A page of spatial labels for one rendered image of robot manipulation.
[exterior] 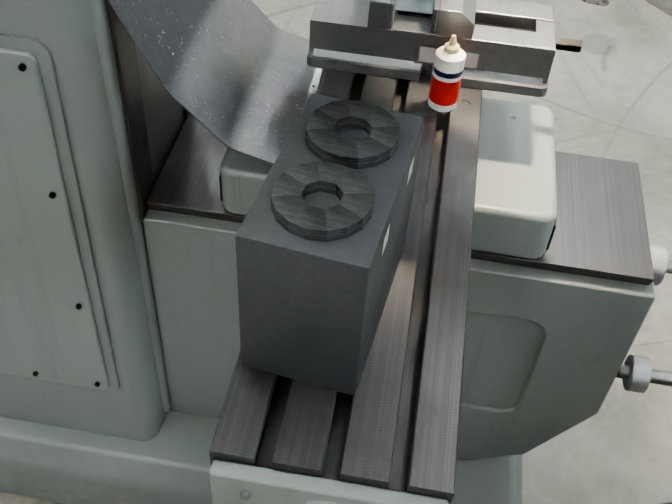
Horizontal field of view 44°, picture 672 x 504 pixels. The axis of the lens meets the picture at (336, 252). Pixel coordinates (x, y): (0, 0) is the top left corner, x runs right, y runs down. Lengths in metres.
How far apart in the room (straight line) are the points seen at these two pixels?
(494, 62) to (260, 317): 0.60
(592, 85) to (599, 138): 0.30
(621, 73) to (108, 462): 2.25
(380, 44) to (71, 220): 0.52
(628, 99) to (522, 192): 1.86
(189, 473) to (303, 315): 0.96
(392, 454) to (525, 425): 0.81
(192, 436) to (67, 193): 0.64
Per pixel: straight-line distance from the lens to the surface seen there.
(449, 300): 0.93
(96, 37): 1.13
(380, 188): 0.76
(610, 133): 2.90
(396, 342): 0.88
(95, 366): 1.56
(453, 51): 1.14
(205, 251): 1.35
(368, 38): 1.22
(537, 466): 1.98
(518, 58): 1.23
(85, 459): 1.75
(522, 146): 1.33
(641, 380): 1.46
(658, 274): 1.47
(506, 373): 1.48
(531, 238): 1.24
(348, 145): 0.79
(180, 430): 1.72
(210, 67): 1.24
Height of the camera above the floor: 1.65
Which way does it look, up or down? 46 degrees down
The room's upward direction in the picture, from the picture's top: 4 degrees clockwise
